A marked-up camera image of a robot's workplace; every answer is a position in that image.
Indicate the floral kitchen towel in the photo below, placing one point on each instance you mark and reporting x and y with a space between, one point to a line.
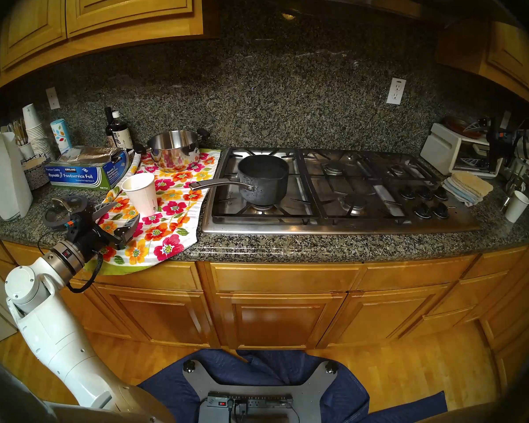
172 215

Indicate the white wall power outlet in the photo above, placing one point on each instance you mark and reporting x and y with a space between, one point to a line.
396 91

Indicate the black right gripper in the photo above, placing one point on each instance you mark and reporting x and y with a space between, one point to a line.
498 146

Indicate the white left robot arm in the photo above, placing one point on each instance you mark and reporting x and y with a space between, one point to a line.
57 334

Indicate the stainless steel gas cooktop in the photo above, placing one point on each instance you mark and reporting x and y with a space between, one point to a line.
379 221

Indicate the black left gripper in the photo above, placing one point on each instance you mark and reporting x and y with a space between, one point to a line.
87 235

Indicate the white cup holding wooden sticks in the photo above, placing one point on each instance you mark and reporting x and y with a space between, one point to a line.
26 151

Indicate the dark bottle with white label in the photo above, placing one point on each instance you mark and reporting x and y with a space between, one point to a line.
122 135

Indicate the stacked yellow blue cloths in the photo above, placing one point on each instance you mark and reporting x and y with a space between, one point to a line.
458 195

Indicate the blue moving blanket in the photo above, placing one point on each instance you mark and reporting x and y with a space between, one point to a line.
357 395

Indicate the red round pan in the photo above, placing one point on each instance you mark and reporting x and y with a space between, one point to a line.
456 126

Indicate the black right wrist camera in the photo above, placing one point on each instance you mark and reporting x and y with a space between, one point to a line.
499 135

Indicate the small black burner grate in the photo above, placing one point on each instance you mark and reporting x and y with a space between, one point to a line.
416 173

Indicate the blue aluminium foil box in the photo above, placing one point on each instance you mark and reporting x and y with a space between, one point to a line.
83 173

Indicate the black stove knob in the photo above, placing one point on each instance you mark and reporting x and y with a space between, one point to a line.
424 193
441 193
407 192
422 210
441 210

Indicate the stack of white paper cups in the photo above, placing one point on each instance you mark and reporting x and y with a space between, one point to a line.
37 133

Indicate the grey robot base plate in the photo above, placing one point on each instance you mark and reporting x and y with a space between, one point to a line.
260 380

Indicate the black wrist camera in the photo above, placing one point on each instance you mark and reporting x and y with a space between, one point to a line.
70 224
499 135

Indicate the wooden wall cabinet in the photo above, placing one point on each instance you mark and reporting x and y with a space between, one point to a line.
511 52
114 8

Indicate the grey power strip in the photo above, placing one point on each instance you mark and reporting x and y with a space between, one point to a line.
255 401

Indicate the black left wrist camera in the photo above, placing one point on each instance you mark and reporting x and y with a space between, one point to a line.
70 224

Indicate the small white paper cup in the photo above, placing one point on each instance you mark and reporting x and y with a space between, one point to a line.
516 206

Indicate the white paper water cup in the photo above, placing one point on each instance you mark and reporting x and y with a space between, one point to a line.
141 197

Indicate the dark round lid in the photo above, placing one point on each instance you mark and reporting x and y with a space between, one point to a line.
54 217

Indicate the slim dark bottle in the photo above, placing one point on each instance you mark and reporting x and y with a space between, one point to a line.
109 127

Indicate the patterned grey bowl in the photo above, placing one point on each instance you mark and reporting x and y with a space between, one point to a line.
35 173

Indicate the white wall switch plate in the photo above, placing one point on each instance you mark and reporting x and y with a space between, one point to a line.
53 98
505 119

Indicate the stainless steel stock pot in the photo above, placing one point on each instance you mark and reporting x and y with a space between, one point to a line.
174 155

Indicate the yellow folded dishcloth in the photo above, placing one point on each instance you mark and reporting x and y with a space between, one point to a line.
474 183

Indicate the colourful patterned paper cup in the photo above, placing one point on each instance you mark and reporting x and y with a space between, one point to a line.
61 135

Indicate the wooden base cabinets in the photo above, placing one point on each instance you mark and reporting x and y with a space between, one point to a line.
282 316

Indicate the large black burner grate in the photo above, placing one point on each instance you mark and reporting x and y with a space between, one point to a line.
229 213
366 214

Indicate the white toaster oven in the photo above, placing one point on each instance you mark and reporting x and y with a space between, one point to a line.
438 149

